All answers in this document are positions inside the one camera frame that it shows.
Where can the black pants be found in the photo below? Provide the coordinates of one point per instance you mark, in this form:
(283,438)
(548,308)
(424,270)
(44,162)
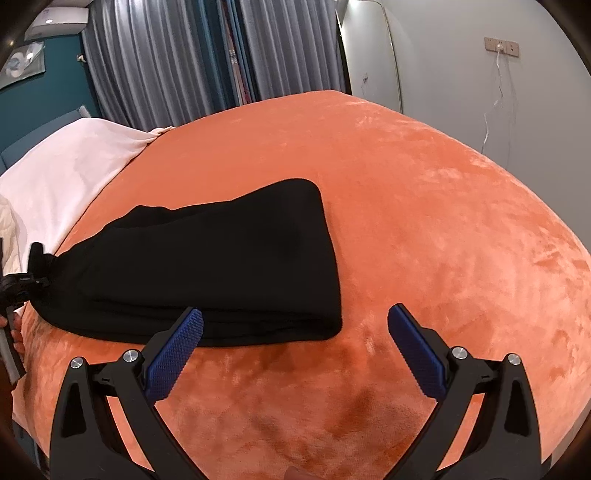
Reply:
(260,268)

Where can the person's left hand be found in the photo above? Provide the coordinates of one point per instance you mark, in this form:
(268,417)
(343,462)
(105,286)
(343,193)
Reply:
(16,333)

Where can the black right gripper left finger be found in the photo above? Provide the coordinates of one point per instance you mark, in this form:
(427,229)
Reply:
(85,440)

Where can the grey blue curtain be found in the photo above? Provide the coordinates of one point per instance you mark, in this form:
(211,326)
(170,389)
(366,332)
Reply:
(166,63)

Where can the beige wall socket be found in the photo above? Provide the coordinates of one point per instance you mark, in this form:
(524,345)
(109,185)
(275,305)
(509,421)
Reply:
(505,47)

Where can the white door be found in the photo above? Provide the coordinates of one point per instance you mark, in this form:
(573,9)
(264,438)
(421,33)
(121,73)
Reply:
(371,58)

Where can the white air conditioner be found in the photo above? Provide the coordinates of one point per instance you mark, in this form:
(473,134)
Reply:
(57,21)

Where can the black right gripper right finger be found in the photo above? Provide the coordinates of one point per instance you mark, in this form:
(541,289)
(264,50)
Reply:
(484,425)

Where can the orange plush bed cover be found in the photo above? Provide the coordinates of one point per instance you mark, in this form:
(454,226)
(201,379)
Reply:
(416,217)

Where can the wall picture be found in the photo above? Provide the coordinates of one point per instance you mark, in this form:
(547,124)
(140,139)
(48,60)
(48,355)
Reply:
(24,62)

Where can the white bed sheet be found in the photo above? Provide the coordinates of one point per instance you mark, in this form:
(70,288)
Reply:
(50,187)

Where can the cream crumpled blanket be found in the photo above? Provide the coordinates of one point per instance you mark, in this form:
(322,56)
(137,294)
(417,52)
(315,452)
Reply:
(10,258)

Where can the blue headboard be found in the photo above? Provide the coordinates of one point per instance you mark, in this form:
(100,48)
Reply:
(14,152)

